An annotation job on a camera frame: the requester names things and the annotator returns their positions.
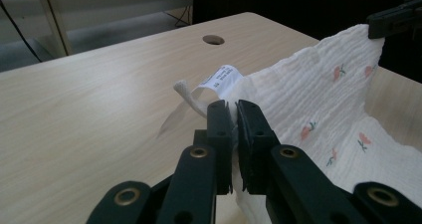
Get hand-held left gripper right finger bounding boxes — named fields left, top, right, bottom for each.
left=234, top=99, right=283, bottom=196

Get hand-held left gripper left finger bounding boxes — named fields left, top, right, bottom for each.
left=193, top=99, right=234, bottom=196

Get white floral muslin cloth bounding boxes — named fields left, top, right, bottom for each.
left=156, top=23, right=422, bottom=224

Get black curtain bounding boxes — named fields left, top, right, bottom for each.
left=192, top=0, right=422, bottom=85

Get black floor cables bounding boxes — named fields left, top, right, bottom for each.
left=164, top=5, right=194, bottom=29

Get vertical wooden wall strip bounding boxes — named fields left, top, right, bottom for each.
left=33, top=0, right=74, bottom=57

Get black wall power cable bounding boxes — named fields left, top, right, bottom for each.
left=0, top=0, right=44, bottom=64

